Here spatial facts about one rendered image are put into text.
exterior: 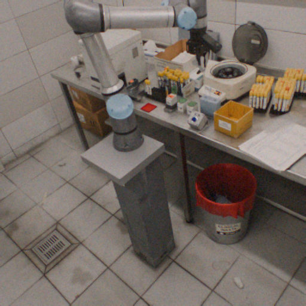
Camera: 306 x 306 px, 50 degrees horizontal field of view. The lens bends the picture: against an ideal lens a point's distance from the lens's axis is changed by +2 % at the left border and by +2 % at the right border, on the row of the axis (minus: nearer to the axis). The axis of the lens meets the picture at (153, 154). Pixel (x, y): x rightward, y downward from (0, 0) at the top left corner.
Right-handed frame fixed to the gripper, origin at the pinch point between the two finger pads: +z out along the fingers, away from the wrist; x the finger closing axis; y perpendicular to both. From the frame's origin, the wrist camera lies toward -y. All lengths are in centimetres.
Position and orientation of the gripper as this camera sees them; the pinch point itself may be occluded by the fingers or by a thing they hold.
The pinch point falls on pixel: (204, 69)
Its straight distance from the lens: 162.8
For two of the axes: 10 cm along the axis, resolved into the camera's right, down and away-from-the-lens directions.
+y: -7.4, -3.5, 5.7
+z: 1.4, 7.5, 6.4
